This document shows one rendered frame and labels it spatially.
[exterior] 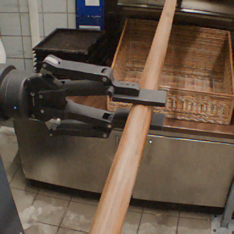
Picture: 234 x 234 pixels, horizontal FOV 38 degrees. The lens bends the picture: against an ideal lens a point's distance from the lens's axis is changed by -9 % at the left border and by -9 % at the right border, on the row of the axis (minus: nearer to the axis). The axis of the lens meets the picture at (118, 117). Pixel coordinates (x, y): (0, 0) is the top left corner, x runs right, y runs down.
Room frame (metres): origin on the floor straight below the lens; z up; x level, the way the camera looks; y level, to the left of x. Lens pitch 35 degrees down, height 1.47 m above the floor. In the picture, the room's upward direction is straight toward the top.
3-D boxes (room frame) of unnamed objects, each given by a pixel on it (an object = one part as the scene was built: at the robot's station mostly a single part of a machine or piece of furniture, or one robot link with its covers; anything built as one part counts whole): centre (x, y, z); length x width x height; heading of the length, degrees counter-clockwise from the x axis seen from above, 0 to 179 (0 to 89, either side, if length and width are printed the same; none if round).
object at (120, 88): (0.43, 0.00, 1.23); 0.05 x 0.01 x 0.03; 78
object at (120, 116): (0.43, -0.03, 1.17); 0.07 x 0.03 x 0.01; 78
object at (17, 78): (0.46, 0.12, 1.19); 0.09 x 0.07 x 0.08; 78
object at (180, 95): (1.51, -0.26, 0.72); 0.56 x 0.49 x 0.28; 79
